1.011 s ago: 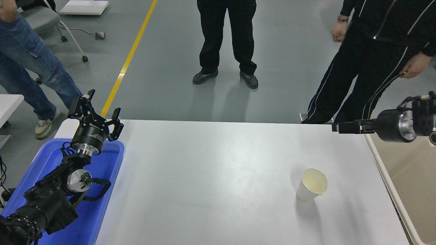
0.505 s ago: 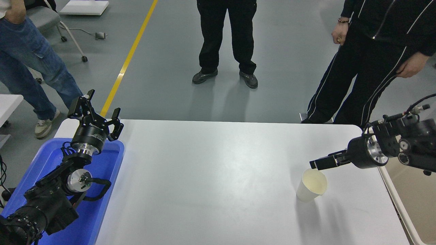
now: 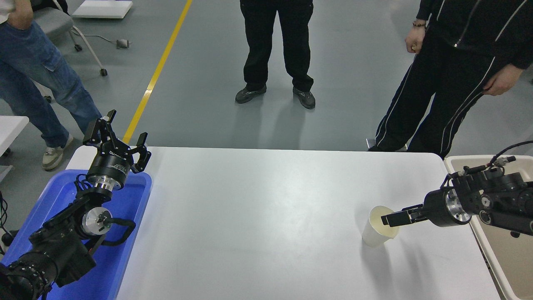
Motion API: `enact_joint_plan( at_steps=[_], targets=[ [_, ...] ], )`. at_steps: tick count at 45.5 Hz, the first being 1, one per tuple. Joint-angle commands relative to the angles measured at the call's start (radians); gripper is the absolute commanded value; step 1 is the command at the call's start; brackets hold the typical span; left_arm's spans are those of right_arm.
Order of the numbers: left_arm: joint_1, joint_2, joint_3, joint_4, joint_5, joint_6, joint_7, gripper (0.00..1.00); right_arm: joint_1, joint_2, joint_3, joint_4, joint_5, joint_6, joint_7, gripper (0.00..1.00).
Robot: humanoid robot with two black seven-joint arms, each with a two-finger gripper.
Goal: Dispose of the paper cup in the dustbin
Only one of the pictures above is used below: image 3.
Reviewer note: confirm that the person's right hand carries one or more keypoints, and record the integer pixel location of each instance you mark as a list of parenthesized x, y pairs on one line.
[(415, 41)]

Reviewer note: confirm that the small white side table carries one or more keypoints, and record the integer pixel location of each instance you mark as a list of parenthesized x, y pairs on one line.
[(10, 127)]

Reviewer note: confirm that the metal floor socket plate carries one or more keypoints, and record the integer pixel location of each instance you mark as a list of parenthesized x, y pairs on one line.
[(369, 143)]

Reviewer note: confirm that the person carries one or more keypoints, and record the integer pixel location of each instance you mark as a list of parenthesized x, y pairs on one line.
[(445, 83), (37, 75), (275, 41)]

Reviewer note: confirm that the small grey floor device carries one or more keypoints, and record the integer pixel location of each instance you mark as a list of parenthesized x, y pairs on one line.
[(123, 43)]

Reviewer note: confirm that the person's hand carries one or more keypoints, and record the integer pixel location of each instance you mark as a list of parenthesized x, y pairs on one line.
[(21, 16)]

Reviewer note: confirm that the person's left hand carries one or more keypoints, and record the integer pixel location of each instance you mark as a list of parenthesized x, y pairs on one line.
[(504, 81)]

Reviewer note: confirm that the white paper cup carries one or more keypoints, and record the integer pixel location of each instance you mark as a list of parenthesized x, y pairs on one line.
[(374, 235)]

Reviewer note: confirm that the large pale dustbin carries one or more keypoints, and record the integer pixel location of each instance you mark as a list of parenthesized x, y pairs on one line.
[(508, 258)]

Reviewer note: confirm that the blue plastic tray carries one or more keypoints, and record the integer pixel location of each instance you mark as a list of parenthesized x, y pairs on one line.
[(125, 200)]

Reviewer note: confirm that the grey wheeled office chair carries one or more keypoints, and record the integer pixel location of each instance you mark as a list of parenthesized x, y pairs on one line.
[(54, 21)]

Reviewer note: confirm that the white flat floor board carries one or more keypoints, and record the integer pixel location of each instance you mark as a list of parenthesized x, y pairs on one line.
[(102, 9)]

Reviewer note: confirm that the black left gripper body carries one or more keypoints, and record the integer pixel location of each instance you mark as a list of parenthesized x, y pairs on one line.
[(110, 164)]

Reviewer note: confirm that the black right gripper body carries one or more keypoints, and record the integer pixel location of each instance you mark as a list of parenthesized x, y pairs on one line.
[(435, 208)]

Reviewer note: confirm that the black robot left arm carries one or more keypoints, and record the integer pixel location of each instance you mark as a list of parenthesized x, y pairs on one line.
[(62, 246)]

